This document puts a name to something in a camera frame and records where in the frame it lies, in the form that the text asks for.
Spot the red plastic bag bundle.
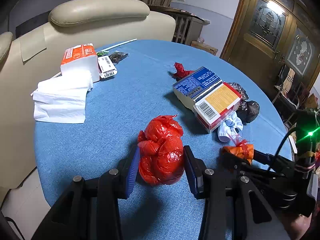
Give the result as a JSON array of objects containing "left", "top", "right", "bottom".
[{"left": 137, "top": 115, "right": 184, "bottom": 186}]

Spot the orange plastic bag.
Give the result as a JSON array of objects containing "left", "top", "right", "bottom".
[{"left": 222, "top": 139, "right": 254, "bottom": 165}]

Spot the white knotted plastic bag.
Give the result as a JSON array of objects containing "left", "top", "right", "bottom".
[{"left": 217, "top": 111, "right": 243, "bottom": 142}]

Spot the black plastic bag bundle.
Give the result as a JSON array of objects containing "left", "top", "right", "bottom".
[{"left": 228, "top": 82, "right": 260, "bottom": 124}]

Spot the red yellow medicine box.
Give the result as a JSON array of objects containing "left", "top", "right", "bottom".
[{"left": 194, "top": 82, "right": 242, "bottom": 133}]

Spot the blue medicine box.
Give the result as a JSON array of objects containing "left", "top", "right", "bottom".
[{"left": 172, "top": 67, "right": 222, "bottom": 111}]

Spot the person's right hand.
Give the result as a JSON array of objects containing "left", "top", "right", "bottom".
[{"left": 287, "top": 215, "right": 312, "bottom": 240}]

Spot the black metal chair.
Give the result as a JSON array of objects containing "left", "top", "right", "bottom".
[{"left": 272, "top": 63, "right": 305, "bottom": 127}]

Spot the blue round tablecloth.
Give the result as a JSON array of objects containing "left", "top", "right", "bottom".
[{"left": 35, "top": 40, "right": 286, "bottom": 239}]

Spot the white loose tissue paper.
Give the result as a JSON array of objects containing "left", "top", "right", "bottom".
[{"left": 31, "top": 72, "right": 93, "bottom": 124}]

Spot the white barcode medicine box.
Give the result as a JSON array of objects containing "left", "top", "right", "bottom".
[{"left": 98, "top": 55, "right": 118, "bottom": 79}]

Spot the dark foil snack packet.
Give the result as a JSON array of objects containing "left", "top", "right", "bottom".
[{"left": 109, "top": 51, "right": 129, "bottom": 64}]

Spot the green pill blister pack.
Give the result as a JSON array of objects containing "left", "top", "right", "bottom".
[{"left": 97, "top": 50, "right": 109, "bottom": 57}]

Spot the orange white tissue pack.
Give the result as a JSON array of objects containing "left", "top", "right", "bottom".
[{"left": 60, "top": 43, "right": 100, "bottom": 82}]

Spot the thin white rod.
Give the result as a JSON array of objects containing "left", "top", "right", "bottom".
[{"left": 51, "top": 38, "right": 138, "bottom": 79}]

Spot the brown cardboard box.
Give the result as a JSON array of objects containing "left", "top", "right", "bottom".
[{"left": 191, "top": 41, "right": 218, "bottom": 56}]

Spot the brown wooden double door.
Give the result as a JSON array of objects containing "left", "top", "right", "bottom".
[{"left": 220, "top": 0, "right": 319, "bottom": 98}]

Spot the wooden slatted radiator cabinet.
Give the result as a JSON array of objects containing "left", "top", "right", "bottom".
[{"left": 149, "top": 5, "right": 210, "bottom": 46}]

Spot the beige leather sofa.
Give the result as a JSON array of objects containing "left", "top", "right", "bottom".
[{"left": 1, "top": 0, "right": 176, "bottom": 189}]

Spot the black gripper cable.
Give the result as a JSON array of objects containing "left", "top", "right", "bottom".
[{"left": 268, "top": 126, "right": 304, "bottom": 170}]

